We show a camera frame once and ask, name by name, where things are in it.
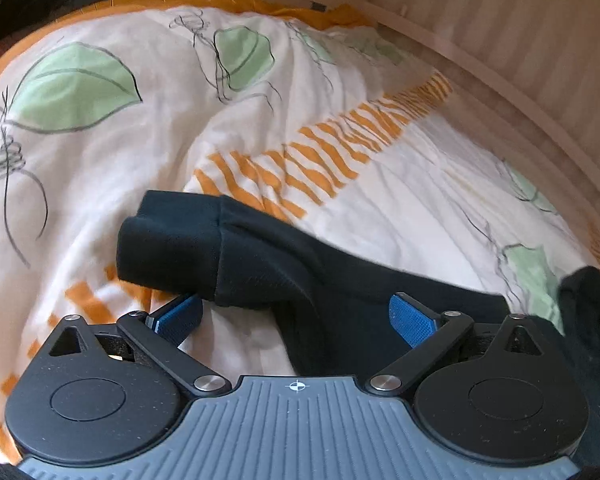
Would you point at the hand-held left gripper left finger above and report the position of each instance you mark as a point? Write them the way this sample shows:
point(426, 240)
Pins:
point(177, 316)

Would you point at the white leaf print duvet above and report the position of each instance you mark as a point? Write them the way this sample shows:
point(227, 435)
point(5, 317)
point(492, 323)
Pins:
point(130, 185)

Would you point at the white slatted bed frame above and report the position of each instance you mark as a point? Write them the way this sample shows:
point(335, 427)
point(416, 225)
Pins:
point(510, 35)

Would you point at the black sweater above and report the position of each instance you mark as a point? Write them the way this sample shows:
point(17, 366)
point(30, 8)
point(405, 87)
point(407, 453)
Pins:
point(290, 265)

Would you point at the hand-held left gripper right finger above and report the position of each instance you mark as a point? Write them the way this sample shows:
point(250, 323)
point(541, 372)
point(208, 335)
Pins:
point(409, 317)

